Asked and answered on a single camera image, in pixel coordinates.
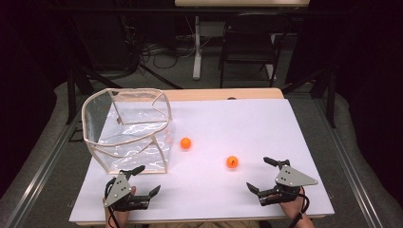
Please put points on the person's left hand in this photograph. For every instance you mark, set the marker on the person's left hand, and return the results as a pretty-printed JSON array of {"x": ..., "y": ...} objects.
[{"x": 120, "y": 216}]

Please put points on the clear plastic bag beige trim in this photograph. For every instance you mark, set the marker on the clear plastic bag beige trim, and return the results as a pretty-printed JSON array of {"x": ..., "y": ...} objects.
[{"x": 104, "y": 109}]

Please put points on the plain orange ball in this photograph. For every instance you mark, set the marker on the plain orange ball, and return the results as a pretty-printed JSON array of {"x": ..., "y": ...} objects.
[{"x": 185, "y": 143}]

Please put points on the person's right hand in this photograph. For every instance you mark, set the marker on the person's right hand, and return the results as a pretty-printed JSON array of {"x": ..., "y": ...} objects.
[{"x": 293, "y": 208}]

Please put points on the orange ball with black mark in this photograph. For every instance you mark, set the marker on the orange ball with black mark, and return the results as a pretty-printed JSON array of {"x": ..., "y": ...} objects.
[{"x": 232, "y": 161}]

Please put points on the black folding chair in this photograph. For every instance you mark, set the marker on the black folding chair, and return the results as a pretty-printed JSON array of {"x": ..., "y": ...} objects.
[{"x": 247, "y": 44}]

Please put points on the white desk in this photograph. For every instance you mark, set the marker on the white desk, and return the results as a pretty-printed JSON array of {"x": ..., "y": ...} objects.
[{"x": 197, "y": 57}]

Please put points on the wooden table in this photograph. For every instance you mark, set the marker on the wooden table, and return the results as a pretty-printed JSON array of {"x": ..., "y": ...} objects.
[{"x": 206, "y": 94}]

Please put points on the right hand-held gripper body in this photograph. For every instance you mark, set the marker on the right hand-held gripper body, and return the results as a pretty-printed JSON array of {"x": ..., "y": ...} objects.
[{"x": 293, "y": 178}]

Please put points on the person's tan pants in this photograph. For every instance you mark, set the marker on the person's tan pants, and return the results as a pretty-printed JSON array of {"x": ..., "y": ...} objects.
[{"x": 206, "y": 225}]

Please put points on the black metal stand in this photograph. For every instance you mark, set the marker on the black metal stand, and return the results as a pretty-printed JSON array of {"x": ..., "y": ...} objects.
[
  {"x": 71, "y": 95},
  {"x": 331, "y": 101}
]

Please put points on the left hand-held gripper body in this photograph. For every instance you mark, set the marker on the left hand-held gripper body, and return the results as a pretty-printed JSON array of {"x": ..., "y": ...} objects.
[{"x": 118, "y": 191}]

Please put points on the white board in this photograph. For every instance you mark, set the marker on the white board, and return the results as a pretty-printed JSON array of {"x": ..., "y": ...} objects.
[{"x": 253, "y": 133}]

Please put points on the metal floor rail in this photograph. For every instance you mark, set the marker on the metal floor rail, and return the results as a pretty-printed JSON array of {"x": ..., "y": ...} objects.
[
  {"x": 41, "y": 172},
  {"x": 355, "y": 177}
]

